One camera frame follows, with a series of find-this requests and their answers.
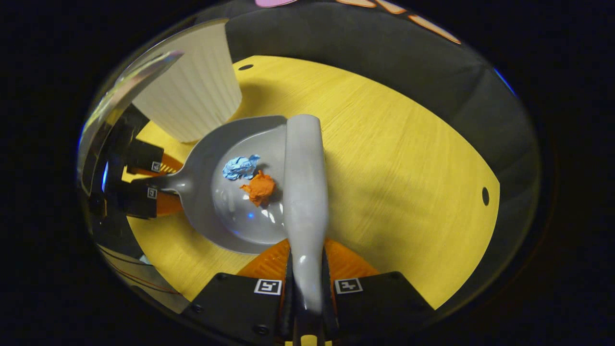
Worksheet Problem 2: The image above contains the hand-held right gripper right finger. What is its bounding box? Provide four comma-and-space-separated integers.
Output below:
322, 239, 436, 345

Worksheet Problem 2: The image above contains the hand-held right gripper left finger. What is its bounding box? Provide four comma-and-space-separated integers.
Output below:
184, 239, 295, 345

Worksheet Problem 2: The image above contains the grey dustpan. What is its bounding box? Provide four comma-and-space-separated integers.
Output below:
132, 115, 290, 255

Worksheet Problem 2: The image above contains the white ribbed garbage bin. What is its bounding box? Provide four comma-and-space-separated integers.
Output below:
82, 19, 243, 143

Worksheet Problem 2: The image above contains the blue paper ball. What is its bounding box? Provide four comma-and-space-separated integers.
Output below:
222, 154, 261, 181

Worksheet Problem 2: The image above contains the orange paper ball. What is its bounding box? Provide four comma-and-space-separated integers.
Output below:
240, 170, 277, 208

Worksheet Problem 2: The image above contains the small grey broom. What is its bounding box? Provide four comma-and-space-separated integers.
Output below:
283, 114, 330, 339

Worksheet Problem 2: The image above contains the red cable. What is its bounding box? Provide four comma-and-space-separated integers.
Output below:
113, 263, 181, 295

